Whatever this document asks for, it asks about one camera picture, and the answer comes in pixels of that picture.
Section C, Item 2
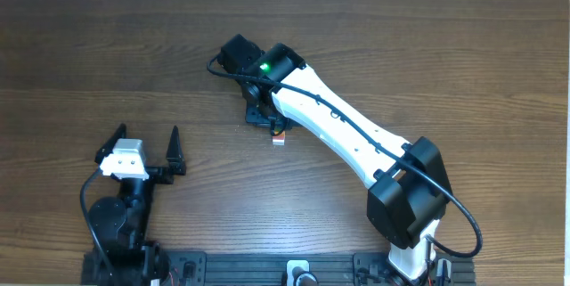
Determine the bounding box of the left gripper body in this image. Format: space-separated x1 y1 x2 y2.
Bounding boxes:
145 166 178 185

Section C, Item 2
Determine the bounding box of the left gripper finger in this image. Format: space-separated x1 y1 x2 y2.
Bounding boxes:
166 125 188 176
94 123 128 166

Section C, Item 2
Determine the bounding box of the mounting rail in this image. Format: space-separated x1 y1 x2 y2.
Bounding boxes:
82 250 476 286

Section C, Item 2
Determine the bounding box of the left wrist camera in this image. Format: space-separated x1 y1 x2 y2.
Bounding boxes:
98 137 151 182

